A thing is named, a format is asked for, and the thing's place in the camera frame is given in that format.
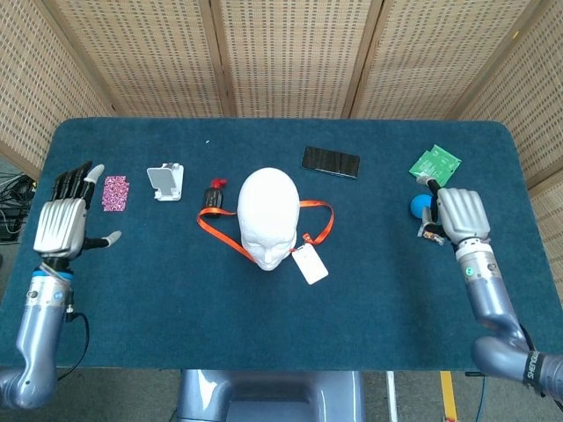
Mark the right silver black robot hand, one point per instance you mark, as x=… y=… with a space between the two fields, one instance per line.
x=464 y=213

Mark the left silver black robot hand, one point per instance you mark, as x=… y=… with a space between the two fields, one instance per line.
x=61 y=224

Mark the white badge card holder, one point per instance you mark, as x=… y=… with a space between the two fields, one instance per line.
x=311 y=266

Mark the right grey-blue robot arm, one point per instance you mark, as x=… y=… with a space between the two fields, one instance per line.
x=488 y=299

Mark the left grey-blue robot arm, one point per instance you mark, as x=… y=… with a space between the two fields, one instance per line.
x=39 y=321

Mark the white mannequin head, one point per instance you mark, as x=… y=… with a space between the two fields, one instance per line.
x=268 y=206

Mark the small clear snack wrapper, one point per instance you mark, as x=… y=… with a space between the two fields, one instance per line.
x=433 y=239

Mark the blue ball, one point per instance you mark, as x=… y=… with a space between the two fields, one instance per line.
x=418 y=206

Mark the green foil packet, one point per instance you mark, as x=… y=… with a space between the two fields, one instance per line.
x=435 y=165

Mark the pink patterned card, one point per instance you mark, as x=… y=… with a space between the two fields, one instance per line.
x=115 y=194

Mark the white phone stand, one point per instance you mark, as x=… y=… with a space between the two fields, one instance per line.
x=167 y=184

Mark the blue felt table cover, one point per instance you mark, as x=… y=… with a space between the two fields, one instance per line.
x=176 y=307

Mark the black smartphone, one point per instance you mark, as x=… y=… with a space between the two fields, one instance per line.
x=330 y=162

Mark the black bottle red cap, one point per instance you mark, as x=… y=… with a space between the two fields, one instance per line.
x=214 y=198

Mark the white table leg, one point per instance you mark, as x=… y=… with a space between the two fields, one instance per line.
x=391 y=395

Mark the woven bamboo folding screen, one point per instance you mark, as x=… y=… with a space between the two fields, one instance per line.
x=290 y=57

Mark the grey-blue robot torso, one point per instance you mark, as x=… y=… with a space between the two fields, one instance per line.
x=272 y=400

